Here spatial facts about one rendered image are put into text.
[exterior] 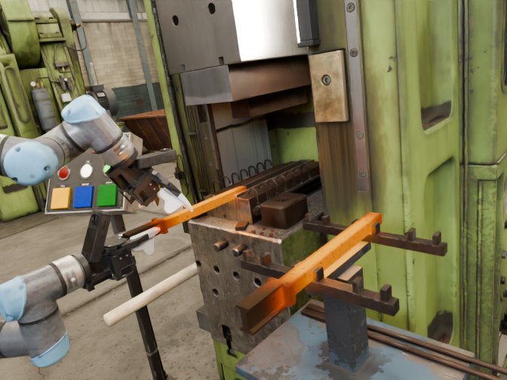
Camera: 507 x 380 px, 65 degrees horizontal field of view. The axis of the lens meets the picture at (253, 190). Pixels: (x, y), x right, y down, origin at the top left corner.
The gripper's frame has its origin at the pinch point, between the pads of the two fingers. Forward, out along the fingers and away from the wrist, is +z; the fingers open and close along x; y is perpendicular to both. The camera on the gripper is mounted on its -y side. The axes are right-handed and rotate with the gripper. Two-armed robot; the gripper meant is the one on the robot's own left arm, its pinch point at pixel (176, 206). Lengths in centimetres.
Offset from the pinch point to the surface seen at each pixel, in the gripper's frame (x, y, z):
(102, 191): -45.9, -2.4, 1.9
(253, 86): 7.6, -37.7, -9.6
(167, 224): 1.5, 5.6, 0.1
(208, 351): -63, 12, 111
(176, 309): -111, -2, 119
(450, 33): 47, -78, 6
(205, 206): 1.5, -5.9, 6.6
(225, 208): -2.9, -13.2, 16.4
